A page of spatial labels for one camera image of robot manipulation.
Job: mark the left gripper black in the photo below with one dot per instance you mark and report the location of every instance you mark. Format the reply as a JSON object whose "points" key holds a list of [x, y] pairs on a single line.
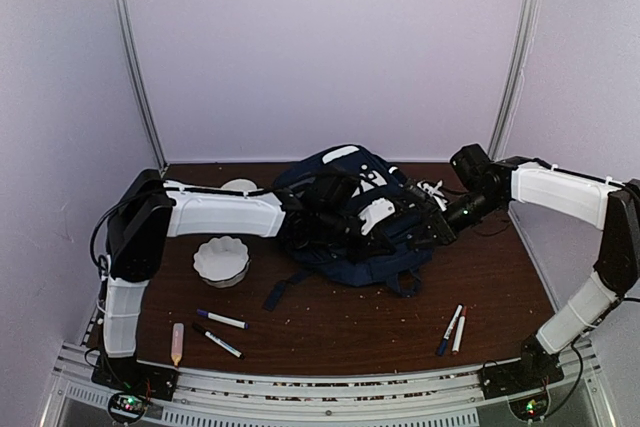
{"points": [[371, 246]]}

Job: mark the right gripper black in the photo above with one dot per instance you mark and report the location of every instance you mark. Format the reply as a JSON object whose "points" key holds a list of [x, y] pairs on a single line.
{"points": [[442, 227]]}

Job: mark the navy blue student backpack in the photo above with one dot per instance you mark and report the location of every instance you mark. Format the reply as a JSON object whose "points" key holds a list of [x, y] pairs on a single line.
{"points": [[332, 187]]}

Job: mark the white scalloped ceramic bowl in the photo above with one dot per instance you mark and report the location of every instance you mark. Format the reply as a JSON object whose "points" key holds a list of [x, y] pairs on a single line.
{"points": [[222, 262]]}

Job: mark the black capped white marker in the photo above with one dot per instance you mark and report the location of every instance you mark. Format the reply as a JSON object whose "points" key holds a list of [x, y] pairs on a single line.
{"points": [[218, 341]]}

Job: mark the pink glue tube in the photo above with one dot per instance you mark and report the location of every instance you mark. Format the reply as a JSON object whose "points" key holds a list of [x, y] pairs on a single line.
{"points": [[177, 343]]}

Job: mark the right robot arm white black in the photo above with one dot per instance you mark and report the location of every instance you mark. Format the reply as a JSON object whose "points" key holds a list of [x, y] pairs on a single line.
{"points": [[610, 206]]}

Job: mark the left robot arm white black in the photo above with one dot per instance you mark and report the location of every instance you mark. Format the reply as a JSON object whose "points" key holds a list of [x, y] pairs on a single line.
{"points": [[153, 210]]}

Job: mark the brown capped white marker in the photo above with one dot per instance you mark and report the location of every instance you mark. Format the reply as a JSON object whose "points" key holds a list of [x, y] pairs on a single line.
{"points": [[459, 332]]}

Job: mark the blue capped white marker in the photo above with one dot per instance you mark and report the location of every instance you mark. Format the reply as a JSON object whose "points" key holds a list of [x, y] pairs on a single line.
{"points": [[447, 334]]}

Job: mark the purple capped white marker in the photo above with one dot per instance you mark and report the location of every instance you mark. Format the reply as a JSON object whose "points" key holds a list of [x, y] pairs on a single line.
{"points": [[222, 319]]}

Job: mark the right circuit board with leds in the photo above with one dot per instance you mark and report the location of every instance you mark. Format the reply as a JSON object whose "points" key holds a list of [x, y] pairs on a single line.
{"points": [[530, 408]]}

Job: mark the circuit board with leds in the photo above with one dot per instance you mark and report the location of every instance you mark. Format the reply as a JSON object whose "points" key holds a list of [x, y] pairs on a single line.
{"points": [[126, 408], [530, 408]]}

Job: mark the left circuit board with leds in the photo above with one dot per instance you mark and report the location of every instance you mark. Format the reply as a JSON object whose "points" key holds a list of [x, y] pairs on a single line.
{"points": [[126, 408]]}

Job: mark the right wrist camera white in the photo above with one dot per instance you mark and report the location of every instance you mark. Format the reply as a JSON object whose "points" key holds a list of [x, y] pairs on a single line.
{"points": [[435, 192]]}

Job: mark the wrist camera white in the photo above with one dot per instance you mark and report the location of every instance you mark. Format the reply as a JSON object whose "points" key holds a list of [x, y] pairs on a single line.
{"points": [[377, 211], [435, 192]]}

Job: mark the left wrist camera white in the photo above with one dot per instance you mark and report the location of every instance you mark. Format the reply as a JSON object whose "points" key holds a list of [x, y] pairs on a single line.
{"points": [[377, 211]]}

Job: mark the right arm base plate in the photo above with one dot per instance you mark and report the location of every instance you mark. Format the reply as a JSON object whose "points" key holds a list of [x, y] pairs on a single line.
{"points": [[510, 378]]}

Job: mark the front aluminium rail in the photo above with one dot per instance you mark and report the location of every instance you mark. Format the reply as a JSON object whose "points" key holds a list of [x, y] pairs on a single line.
{"points": [[445, 397]]}

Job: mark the right aluminium frame post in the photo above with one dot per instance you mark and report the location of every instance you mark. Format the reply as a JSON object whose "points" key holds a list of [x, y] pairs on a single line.
{"points": [[515, 78]]}

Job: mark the aluminium frame post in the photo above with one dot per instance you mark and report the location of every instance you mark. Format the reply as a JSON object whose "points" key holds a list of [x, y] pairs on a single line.
{"points": [[515, 78], [138, 84]]}

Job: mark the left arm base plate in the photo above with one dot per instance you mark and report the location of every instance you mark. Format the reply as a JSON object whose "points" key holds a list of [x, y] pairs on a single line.
{"points": [[137, 379]]}

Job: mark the left aluminium frame post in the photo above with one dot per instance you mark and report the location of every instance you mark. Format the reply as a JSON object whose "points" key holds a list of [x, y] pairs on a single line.
{"points": [[138, 84]]}

